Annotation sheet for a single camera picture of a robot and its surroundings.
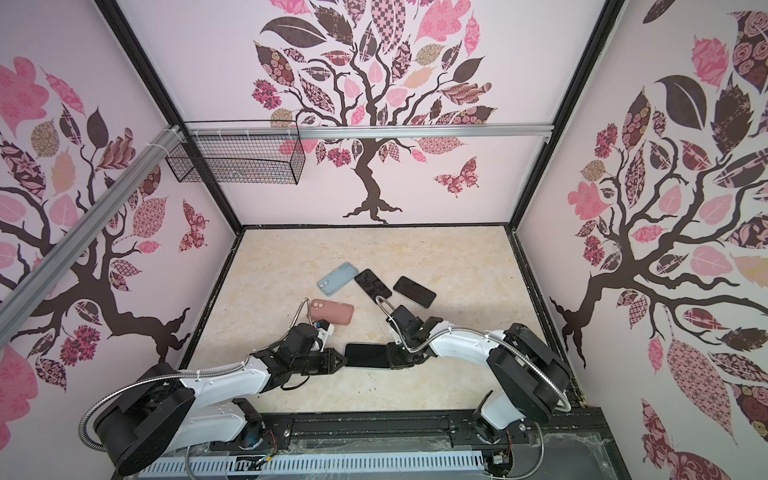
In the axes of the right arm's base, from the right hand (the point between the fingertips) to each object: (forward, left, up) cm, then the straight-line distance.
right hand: (390, 363), depth 85 cm
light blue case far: (+30, +19, 0) cm, 36 cm away
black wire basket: (+79, +63, +18) cm, 103 cm away
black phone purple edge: (+26, +6, +2) cm, 27 cm away
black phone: (+24, -9, +1) cm, 26 cm away
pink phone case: (+17, +19, +1) cm, 25 cm away
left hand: (-1, +13, 0) cm, 13 cm away
